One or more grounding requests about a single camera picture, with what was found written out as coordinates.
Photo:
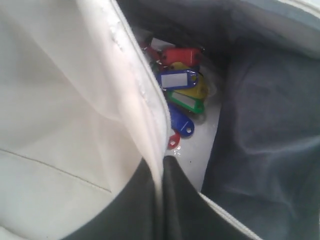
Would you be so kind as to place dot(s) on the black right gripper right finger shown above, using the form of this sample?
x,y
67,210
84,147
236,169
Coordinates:
x,y
187,215

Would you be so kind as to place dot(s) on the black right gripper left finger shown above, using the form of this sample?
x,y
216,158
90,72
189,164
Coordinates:
x,y
132,215

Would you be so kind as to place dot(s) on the beige fabric duffel bag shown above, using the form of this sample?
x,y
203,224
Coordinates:
x,y
76,119

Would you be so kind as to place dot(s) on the colourful key tag bunch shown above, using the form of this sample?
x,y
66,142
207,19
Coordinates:
x,y
177,72

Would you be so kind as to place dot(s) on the clear plastic packaging sheet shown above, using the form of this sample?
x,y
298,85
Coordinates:
x,y
193,153

